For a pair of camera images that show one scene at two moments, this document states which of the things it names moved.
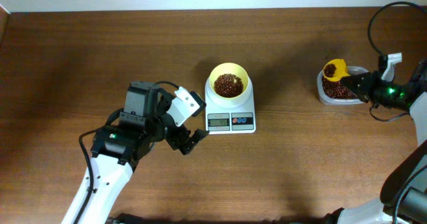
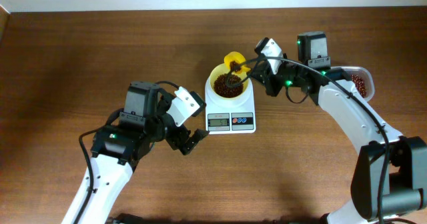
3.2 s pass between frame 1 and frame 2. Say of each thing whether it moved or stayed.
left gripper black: stayed
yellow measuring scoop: moved
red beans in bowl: stayed
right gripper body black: moved
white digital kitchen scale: stayed
